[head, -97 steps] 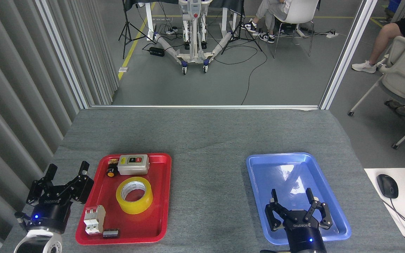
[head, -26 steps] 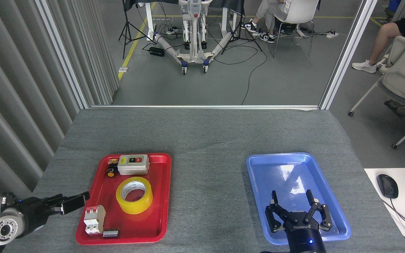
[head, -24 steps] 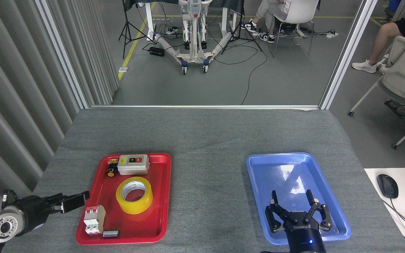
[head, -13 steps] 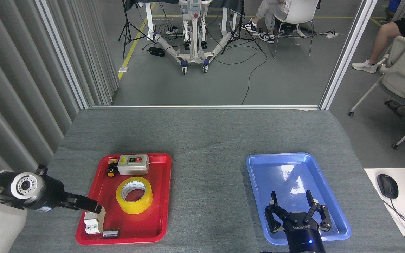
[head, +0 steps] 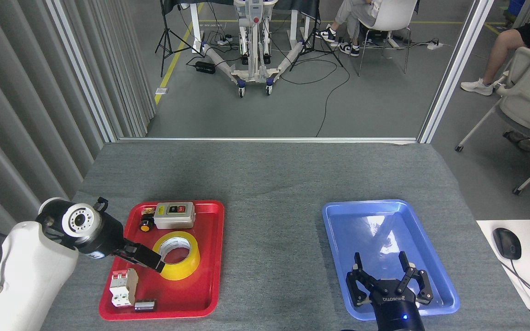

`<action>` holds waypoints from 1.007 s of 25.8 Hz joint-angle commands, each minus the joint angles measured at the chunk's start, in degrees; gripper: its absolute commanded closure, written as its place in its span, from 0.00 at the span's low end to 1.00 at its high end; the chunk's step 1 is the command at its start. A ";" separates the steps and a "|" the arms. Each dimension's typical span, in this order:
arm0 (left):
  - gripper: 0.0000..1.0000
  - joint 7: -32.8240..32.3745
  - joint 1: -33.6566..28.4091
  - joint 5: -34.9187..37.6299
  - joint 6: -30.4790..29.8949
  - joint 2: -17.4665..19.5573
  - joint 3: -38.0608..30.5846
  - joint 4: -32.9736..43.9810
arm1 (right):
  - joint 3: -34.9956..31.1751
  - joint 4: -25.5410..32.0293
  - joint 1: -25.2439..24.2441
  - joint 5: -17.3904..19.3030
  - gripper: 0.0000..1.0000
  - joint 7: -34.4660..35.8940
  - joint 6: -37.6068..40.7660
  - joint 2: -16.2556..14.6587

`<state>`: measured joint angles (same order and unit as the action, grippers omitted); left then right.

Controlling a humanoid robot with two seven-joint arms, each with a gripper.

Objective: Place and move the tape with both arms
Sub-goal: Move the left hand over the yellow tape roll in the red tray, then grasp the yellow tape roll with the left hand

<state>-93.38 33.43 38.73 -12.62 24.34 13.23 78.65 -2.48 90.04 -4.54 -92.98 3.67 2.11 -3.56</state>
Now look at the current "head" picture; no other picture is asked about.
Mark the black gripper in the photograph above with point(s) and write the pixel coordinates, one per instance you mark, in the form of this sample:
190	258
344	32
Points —
106	239
396	310

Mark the yellow tape roll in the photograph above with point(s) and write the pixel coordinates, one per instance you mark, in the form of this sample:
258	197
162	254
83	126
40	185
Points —
187	266

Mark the white circuit breaker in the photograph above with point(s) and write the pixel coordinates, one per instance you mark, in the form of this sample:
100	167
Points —
122	287

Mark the small black rectangular block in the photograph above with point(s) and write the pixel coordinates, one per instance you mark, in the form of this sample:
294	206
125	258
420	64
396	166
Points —
145	305

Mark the red plastic tray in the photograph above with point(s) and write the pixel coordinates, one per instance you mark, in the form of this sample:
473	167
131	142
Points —
200	285

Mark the blue plastic tray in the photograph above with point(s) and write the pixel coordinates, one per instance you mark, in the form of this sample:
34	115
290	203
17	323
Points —
352	230

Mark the black computer mouse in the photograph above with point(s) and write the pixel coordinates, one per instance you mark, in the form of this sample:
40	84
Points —
507	243

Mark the grey felt table cover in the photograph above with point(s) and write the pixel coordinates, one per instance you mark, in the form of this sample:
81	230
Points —
269	184

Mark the white side desk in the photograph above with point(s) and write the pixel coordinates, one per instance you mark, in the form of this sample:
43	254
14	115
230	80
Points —
529	230

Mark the grey corrugated partition panel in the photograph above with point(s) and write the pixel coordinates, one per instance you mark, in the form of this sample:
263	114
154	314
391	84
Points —
16	115

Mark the black power adapter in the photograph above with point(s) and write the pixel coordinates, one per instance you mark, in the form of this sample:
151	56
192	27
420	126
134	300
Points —
205	67

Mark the white wheeled stand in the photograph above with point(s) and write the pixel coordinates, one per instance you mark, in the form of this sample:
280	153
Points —
256	69

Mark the white power strip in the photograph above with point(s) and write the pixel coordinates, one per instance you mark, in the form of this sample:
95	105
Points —
435	45
223	42

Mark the black tripod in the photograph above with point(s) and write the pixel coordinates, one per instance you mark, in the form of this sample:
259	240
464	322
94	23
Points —
168	27
314	41

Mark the white desk with black cloth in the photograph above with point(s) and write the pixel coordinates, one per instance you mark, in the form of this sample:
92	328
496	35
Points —
195	23

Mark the seated person with white shoes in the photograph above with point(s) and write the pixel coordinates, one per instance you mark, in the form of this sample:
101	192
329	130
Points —
504	50

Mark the white shell chair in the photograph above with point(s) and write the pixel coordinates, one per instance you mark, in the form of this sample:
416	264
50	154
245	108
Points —
394	14

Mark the seated person with black-white shoes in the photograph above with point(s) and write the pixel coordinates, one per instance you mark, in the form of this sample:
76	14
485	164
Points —
345	14

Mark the blue bin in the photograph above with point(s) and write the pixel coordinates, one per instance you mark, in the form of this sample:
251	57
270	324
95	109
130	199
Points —
516	6

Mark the grey push button switch box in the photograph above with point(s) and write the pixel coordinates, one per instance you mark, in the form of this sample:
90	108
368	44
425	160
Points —
173	221

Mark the silver frame rail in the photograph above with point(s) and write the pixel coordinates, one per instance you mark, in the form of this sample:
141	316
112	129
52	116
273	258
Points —
246	139

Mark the silver frame post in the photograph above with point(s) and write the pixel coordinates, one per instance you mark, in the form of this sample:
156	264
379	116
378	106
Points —
457	69
82	69

